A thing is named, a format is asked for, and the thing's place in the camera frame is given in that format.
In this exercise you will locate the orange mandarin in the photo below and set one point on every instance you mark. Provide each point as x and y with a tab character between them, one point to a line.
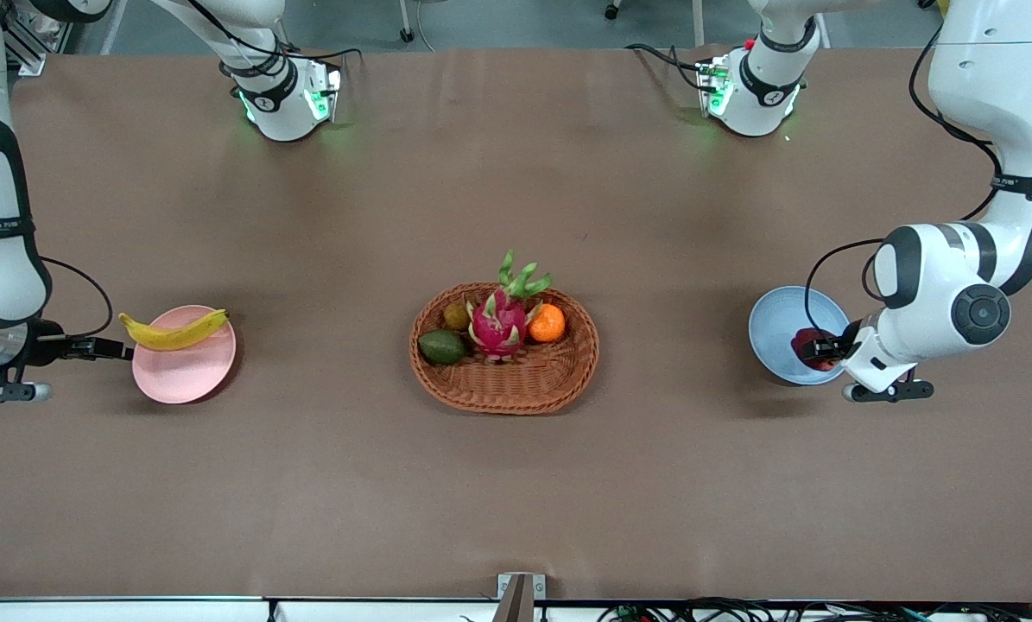
547	324

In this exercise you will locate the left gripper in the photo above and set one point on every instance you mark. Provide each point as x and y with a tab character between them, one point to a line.
829	348

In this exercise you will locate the white vertical pole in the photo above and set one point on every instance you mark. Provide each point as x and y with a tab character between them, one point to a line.
698	22

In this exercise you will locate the light blue plate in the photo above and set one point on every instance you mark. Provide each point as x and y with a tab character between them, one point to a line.
775	328

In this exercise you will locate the dark red apple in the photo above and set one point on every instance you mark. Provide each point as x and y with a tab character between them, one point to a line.
797	344

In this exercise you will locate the brownish green kiwi fruit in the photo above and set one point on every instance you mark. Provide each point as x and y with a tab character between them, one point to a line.
457	316

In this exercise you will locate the brown table cover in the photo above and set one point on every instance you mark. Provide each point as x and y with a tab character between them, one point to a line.
516	501

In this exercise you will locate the green avocado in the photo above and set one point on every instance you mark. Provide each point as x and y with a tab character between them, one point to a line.
442	347

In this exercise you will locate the pink plate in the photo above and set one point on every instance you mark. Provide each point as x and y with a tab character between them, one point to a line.
183	376

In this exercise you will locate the white stand leg with caster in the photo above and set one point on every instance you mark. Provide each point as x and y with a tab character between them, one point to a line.
404	17

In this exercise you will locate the pink dragon fruit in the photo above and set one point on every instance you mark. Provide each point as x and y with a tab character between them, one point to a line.
498	324

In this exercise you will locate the black caster wheel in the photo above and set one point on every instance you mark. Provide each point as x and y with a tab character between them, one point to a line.
611	10

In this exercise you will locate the grey metal camera post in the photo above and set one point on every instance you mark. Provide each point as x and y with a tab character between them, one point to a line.
520	600

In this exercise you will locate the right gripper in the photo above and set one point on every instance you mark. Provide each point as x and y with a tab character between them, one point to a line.
47	348

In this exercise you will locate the aluminium frame post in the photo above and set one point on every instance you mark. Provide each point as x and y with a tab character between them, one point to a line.
28	56

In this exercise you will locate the white table edge rail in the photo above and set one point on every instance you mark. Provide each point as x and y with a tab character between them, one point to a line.
92	610

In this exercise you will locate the brown wicker basket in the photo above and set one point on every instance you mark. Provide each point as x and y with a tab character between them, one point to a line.
516	384

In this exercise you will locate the yellow banana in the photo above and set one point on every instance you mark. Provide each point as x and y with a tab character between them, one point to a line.
170	337

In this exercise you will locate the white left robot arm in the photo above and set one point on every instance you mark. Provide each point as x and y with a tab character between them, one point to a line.
973	86

